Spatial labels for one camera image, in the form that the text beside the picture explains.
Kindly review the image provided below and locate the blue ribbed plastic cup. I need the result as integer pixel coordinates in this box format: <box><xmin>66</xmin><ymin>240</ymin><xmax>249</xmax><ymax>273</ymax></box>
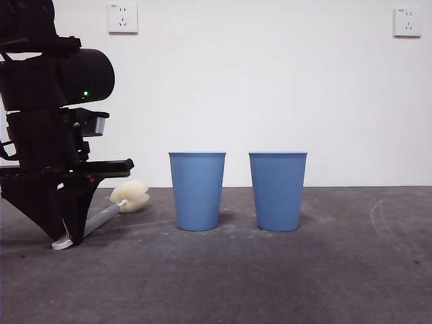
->
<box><xmin>167</xmin><ymin>151</ymin><xmax>227</xmax><ymax>232</ymax></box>
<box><xmin>248</xmin><ymin>151</ymin><xmax>308</xmax><ymax>233</ymax></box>

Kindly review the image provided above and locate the white wall socket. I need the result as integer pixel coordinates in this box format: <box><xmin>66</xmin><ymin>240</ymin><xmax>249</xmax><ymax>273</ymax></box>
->
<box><xmin>392</xmin><ymin>7</ymin><xmax>423</xmax><ymax>38</ymax></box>
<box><xmin>107</xmin><ymin>3</ymin><xmax>139</xmax><ymax>36</ymax></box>

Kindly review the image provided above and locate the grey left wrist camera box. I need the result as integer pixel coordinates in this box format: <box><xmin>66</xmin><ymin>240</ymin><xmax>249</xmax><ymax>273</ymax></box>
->
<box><xmin>80</xmin><ymin>113</ymin><xmax>110</xmax><ymax>138</ymax></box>

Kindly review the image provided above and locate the grey-handled sponge cup brush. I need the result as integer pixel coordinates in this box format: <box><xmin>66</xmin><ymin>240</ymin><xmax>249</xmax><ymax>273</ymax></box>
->
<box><xmin>51</xmin><ymin>180</ymin><xmax>150</xmax><ymax>251</ymax></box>

